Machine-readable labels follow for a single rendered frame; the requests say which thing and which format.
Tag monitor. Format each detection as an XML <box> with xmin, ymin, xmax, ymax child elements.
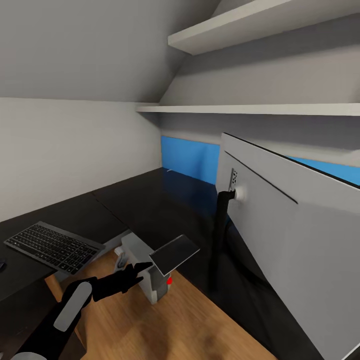
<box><xmin>210</xmin><ymin>132</ymin><xmax>360</xmax><ymax>360</ymax></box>

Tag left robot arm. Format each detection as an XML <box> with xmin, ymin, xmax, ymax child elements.
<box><xmin>11</xmin><ymin>251</ymin><xmax>153</xmax><ymax>360</ymax></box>

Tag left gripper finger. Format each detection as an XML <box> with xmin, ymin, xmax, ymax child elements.
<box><xmin>131</xmin><ymin>276</ymin><xmax>144</xmax><ymax>287</ymax></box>
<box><xmin>134</xmin><ymin>262</ymin><xmax>153</xmax><ymax>276</ymax></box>

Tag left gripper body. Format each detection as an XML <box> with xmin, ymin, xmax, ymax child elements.
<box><xmin>107</xmin><ymin>263</ymin><xmax>138</xmax><ymax>296</ymax></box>

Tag notebook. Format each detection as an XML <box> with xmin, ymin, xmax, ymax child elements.
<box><xmin>149</xmin><ymin>234</ymin><xmax>200</xmax><ymax>277</ymax></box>

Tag keyboard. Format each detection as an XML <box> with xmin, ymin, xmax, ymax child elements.
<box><xmin>4</xmin><ymin>221</ymin><xmax>106</xmax><ymax>278</ymax></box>

